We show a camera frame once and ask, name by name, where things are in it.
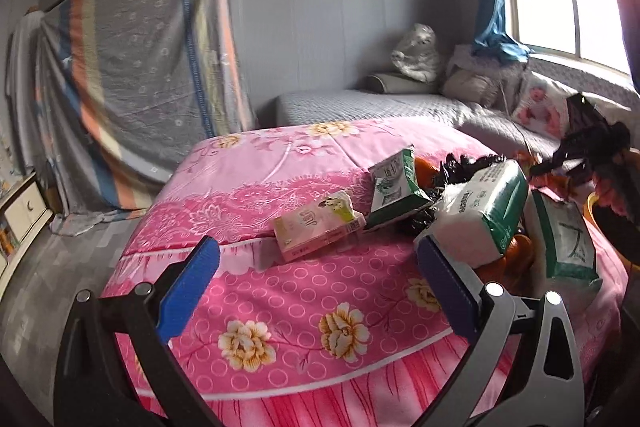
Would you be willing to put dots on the pink white carton box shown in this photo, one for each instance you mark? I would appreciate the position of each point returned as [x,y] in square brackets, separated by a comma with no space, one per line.
[309,228]

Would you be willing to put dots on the striped grey mattress leaning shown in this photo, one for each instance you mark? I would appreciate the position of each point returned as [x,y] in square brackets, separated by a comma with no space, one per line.
[125,89]

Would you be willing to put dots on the baby print pillow left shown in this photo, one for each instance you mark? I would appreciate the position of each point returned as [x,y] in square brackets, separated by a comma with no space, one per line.
[542,105]

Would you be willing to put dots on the green tissue pack middle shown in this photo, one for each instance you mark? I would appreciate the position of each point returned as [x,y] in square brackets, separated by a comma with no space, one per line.
[475,221]

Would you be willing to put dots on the yellow rimmed trash bin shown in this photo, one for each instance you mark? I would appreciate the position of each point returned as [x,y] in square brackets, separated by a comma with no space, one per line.
[619,231]

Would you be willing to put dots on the small green white pack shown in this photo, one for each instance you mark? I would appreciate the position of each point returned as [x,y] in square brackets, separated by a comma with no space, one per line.
[396,192]

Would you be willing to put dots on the blue curtain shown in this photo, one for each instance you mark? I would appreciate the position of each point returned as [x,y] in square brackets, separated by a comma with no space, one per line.
[490,37]

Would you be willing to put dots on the silver plastic bag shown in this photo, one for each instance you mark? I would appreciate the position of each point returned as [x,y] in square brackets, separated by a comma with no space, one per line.
[417,55]

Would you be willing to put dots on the grey cushion bundle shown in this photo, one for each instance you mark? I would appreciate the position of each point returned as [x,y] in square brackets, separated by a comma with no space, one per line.
[482,80]

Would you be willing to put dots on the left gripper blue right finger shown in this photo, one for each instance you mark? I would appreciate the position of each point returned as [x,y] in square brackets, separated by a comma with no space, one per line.
[455,286]

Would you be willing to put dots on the white low cabinet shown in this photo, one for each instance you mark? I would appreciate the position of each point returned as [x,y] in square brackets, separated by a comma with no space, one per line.
[24,214]

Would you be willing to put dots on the green white tissue pack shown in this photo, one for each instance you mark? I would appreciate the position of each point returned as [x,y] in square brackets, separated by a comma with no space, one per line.
[565,260]

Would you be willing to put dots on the black plastic bag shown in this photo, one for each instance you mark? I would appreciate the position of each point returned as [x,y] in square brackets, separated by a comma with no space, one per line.
[433,180]

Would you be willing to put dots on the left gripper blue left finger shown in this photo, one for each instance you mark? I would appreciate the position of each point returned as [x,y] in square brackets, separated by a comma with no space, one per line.
[182,285]

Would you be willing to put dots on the grey quilted sofa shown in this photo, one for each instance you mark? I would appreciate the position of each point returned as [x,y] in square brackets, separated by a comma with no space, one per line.
[487,125]

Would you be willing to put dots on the grey flat pillow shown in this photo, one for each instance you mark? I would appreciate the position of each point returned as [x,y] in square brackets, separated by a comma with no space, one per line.
[388,83]

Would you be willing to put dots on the orange snack bag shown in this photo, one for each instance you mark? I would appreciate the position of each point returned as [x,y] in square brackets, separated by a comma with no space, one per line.
[559,184]

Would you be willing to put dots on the orange peel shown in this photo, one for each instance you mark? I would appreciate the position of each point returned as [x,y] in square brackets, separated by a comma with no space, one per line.
[516,260]

